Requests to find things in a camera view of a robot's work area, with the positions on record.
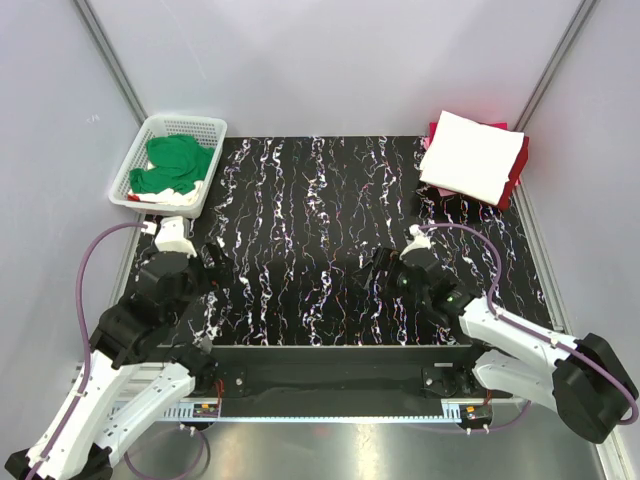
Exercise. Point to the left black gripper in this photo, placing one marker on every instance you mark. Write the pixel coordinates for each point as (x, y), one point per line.
(223, 269)

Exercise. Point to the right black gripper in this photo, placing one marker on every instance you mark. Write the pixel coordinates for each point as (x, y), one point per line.
(385, 259)

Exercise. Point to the green t shirt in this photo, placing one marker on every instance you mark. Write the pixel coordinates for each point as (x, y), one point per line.
(177, 161)

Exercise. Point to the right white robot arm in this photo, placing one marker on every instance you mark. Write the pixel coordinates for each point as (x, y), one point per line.
(582, 380)

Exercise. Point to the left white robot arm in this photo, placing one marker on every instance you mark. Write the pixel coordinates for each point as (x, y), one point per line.
(87, 438)

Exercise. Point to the white t shirt in basket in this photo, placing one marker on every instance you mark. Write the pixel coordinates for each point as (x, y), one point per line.
(171, 197)

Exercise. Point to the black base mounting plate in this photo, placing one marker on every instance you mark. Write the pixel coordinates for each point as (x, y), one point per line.
(338, 382)

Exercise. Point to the folded white t shirt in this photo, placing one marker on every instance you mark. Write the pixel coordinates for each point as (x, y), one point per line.
(470, 158)

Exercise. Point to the white plastic basket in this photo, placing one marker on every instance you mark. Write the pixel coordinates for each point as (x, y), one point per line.
(209, 132)

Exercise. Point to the folded red t shirt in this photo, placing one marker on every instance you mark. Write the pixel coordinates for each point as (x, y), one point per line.
(514, 175)

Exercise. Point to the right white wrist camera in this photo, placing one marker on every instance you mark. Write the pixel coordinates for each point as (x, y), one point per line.
(418, 239)

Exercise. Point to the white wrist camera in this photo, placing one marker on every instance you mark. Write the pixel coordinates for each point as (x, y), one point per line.
(418, 239)
(172, 236)

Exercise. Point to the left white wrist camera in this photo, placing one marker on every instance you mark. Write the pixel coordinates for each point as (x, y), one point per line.
(172, 236)

